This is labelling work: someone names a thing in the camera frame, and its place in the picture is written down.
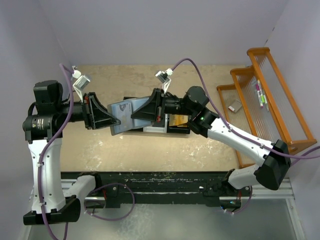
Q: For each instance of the grey card holder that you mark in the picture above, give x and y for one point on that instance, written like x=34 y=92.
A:
x=122 y=110

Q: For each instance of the gold cards stack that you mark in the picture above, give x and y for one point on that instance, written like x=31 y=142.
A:
x=176 y=120

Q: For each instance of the green marker pen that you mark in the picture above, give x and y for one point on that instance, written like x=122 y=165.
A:
x=263 y=102

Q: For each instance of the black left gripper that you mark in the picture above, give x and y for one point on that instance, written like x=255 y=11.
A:
x=95 y=115

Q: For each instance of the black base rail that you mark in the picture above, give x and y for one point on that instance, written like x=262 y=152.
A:
x=207 y=188

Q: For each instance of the black bin with gold cards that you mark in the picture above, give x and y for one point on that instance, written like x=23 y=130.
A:
x=177 y=130

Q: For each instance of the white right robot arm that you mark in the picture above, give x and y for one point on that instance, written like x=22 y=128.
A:
x=271 y=158

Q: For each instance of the orange wooden rack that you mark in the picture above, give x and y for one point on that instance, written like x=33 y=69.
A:
x=284 y=119

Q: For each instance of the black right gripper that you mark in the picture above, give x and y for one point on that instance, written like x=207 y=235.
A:
x=153 y=109

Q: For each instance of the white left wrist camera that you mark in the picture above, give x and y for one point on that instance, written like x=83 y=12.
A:
x=81 y=81

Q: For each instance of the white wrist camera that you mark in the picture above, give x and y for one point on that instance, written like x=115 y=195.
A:
x=81 y=81
x=164 y=77

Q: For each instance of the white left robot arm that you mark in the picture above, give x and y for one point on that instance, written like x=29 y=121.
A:
x=43 y=129

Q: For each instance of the pink marker pen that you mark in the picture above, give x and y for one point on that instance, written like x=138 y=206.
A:
x=259 y=91

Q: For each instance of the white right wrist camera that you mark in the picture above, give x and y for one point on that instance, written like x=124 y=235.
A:
x=164 y=77

